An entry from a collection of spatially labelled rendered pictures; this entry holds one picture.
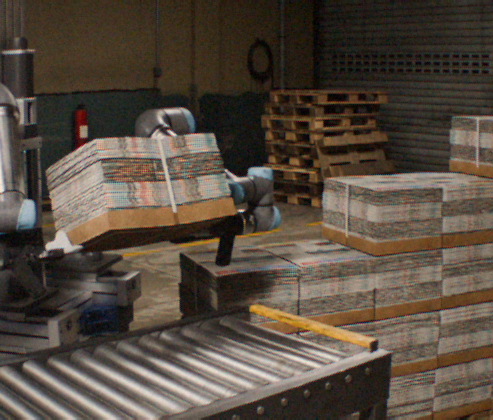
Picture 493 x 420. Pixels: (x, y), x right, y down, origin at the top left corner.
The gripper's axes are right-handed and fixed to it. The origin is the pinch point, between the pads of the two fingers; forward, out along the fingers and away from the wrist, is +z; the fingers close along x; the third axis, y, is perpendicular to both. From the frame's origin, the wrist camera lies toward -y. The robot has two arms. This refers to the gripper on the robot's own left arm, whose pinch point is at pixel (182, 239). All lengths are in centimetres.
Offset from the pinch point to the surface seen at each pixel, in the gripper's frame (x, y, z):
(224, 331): 17.7, -27.0, 7.0
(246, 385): 47, -39, 27
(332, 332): 41, -33, -7
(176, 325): 8.1, -22.8, 14.3
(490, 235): 17, -19, -125
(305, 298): -11, -24, -51
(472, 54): -317, 210, -727
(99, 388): 30, -32, 53
